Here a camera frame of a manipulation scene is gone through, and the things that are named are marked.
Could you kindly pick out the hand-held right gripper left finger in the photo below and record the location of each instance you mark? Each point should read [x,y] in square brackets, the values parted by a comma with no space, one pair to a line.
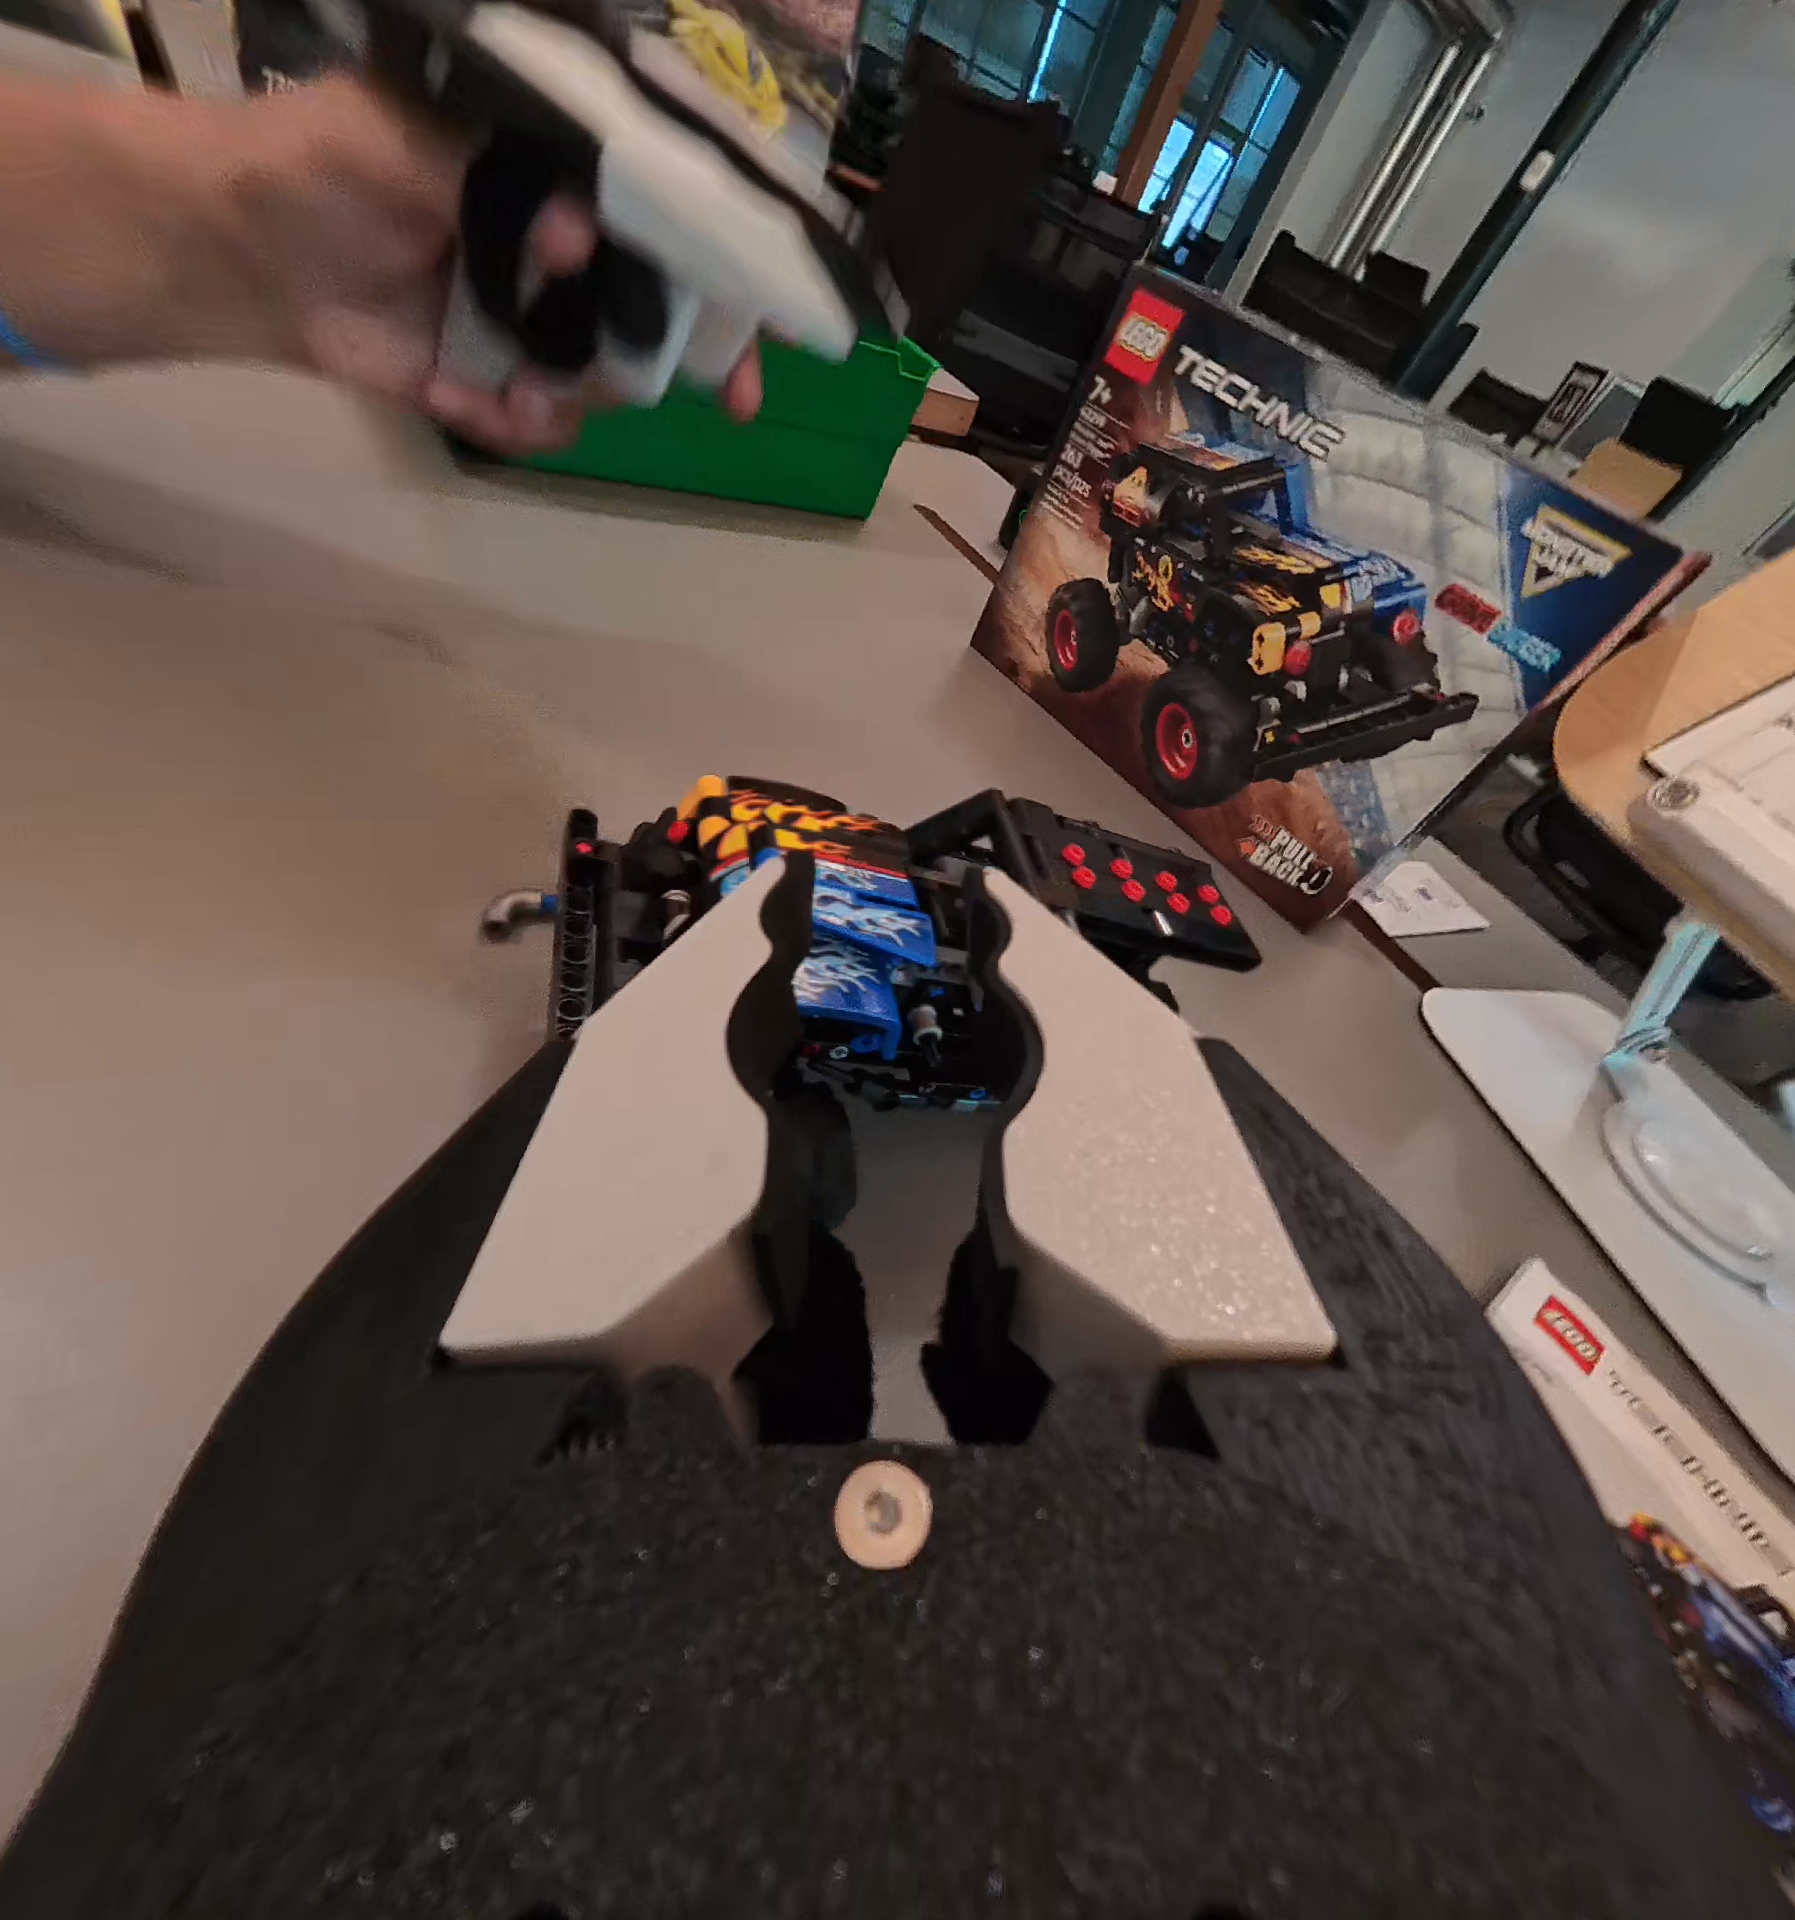
[610,1200]

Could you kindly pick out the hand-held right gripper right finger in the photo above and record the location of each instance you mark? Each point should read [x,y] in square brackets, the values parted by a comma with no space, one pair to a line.
[1167,1200]

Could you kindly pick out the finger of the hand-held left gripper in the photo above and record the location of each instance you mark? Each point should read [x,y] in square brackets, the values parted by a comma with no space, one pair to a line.
[703,224]
[778,158]

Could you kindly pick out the toy brick truck model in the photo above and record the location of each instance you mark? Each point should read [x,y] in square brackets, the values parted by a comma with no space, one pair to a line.
[1122,885]

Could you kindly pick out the person's left forearm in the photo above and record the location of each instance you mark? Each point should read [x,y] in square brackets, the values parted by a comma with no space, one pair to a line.
[88,211]

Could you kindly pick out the yellow car set box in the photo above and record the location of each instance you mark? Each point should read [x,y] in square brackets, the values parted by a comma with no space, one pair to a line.
[726,53]

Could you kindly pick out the monster truck set box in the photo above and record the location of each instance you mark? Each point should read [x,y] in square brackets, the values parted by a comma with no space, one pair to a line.
[1437,496]

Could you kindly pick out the person's left hand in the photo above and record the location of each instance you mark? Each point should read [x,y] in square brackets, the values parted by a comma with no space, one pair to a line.
[340,224]

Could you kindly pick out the black chair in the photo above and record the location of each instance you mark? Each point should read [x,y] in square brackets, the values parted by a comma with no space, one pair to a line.
[987,224]
[1331,314]

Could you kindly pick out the green plastic bin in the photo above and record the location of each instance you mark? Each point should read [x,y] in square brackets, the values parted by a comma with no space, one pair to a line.
[806,450]

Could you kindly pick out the white paper sheet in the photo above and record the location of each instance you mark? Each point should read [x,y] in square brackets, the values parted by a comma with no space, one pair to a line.
[1422,900]

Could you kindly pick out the large glass window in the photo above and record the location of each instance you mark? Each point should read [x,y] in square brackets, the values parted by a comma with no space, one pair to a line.
[1196,151]

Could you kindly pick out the instruction booklet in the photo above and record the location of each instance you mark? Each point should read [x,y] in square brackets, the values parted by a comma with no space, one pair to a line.
[1631,1395]

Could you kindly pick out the light wooden board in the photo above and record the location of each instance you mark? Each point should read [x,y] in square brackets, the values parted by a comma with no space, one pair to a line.
[1631,704]

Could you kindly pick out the dark steel column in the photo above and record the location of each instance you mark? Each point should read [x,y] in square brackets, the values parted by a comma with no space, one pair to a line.
[1527,195]

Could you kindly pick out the printed paper on stand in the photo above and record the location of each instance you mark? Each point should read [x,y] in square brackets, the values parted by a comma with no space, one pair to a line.
[1783,737]

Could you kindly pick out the small framed sign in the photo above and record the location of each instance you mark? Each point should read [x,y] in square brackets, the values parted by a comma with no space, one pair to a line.
[1568,402]

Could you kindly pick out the wooden post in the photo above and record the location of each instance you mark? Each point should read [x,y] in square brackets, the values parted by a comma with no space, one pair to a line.
[1173,75]

